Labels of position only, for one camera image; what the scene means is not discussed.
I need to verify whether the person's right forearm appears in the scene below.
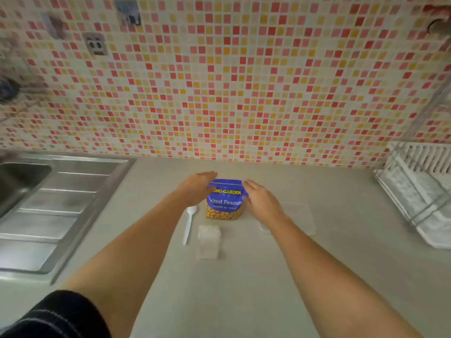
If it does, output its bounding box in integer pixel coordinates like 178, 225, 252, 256
269, 216, 425, 338

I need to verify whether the white wire-framed dish rack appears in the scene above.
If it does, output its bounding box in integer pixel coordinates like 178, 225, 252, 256
374, 72, 451, 250

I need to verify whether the white plastic spoon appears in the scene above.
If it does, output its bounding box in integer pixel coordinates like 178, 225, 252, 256
182, 205, 198, 246

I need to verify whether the stack of clear plastic bags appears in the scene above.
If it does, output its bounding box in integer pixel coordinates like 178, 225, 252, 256
195, 224, 223, 260

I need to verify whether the person's right hand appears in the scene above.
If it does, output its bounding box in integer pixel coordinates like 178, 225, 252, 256
241, 178, 289, 232

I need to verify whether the black shirt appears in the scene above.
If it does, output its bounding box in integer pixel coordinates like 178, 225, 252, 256
0, 290, 112, 338

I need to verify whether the clear plastic container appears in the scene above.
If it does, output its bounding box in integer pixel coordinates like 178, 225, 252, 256
259, 202, 316, 237

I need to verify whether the stainless steel sink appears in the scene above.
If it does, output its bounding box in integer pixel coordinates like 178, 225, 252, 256
0, 151, 137, 284

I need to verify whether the person's left forearm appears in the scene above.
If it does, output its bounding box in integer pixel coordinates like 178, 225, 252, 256
62, 188, 193, 338

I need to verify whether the grey wall sticker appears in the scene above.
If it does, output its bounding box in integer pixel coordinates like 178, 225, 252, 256
114, 0, 143, 28

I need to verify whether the grey wall socket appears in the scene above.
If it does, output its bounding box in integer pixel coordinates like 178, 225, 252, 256
83, 32, 108, 56

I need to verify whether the person's left hand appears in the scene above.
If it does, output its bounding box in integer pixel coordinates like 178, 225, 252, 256
179, 171, 218, 208

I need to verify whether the blue foil peanuts package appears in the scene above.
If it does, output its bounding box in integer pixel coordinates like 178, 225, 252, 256
205, 178, 249, 221

